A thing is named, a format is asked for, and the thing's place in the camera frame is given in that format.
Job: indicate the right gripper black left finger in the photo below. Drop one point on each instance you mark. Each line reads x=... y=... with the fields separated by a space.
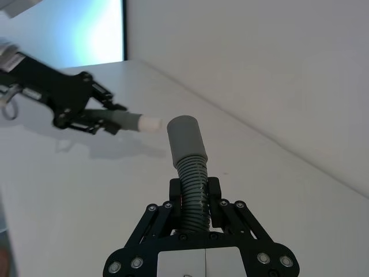
x=138 y=231

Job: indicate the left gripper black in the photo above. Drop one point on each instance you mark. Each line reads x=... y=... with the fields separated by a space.
x=54 y=83

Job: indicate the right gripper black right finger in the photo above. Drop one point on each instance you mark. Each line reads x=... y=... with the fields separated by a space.
x=248 y=228

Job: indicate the bright screen with dark frame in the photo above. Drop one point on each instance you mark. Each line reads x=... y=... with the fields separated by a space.
x=78 y=31

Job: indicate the pale grey box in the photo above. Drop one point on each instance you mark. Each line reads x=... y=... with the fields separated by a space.
x=17 y=7

